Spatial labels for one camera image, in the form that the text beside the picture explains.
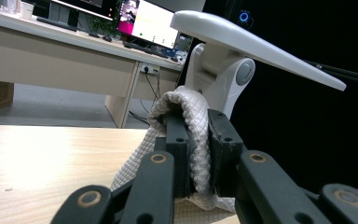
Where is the white cup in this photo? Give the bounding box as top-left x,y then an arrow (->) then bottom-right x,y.
20,1 -> 35,21

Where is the white desk lamp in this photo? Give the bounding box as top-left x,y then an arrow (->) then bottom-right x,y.
170,9 -> 348,120

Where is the dark computer monitor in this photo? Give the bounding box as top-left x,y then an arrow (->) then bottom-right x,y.
49,0 -> 119,21

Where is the green potted plant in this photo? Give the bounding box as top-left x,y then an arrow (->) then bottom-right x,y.
90,14 -> 121,37

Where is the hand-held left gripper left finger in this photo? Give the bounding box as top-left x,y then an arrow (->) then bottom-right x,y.
154,115 -> 197,199

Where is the beige office desk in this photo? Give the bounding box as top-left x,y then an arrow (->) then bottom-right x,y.
0,5 -> 186,129

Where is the lit computer monitor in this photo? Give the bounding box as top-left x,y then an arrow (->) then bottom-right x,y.
116,0 -> 182,49

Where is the beige cloth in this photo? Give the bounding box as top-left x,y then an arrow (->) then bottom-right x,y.
109,85 -> 238,224

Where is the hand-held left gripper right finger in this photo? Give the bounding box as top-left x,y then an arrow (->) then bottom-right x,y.
207,108 -> 247,198

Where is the black keyboard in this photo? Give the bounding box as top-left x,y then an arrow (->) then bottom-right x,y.
122,41 -> 170,59
36,16 -> 79,33

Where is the hanging black cable bundle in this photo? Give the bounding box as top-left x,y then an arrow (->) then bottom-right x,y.
129,70 -> 163,126

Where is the white power socket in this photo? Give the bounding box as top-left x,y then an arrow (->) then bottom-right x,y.
139,62 -> 161,76

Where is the black stand bar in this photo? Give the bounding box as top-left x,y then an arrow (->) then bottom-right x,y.
303,59 -> 358,88

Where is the blue ring light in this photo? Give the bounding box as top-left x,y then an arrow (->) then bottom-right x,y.
238,10 -> 252,23

